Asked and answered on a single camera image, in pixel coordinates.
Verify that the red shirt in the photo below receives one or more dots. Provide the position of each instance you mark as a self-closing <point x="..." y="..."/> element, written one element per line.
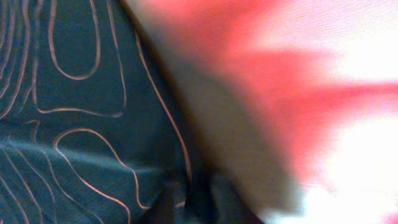
<point x="318" y="76"/>

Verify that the black shirt with orange lines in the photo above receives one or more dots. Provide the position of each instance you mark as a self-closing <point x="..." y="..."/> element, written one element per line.
<point x="90" y="131"/>

